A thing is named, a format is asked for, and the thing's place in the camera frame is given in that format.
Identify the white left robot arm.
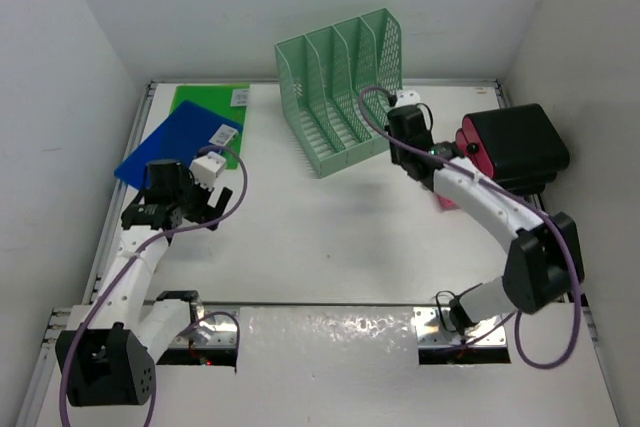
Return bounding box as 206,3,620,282
55,152,232,407

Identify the aluminium frame rail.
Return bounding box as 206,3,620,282
15,80,158,426

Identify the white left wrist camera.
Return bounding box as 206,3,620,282
189,152,227,190

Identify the green mesh file organizer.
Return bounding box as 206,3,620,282
275,9,403,178

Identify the blue plastic folder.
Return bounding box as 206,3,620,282
114,101,243,190

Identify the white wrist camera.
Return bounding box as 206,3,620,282
189,152,227,190
394,89,422,108

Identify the black drawer box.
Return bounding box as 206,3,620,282
455,104,570,196

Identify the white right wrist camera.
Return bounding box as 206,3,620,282
394,89,422,108

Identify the white front cover board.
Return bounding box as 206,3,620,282
37,303,621,427

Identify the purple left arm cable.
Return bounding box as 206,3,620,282
57,145,249,427

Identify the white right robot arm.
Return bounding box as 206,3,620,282
385,105,585,334

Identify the green plastic folder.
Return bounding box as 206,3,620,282
168,83,251,170

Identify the pink drawer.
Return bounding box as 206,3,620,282
437,195,458,211

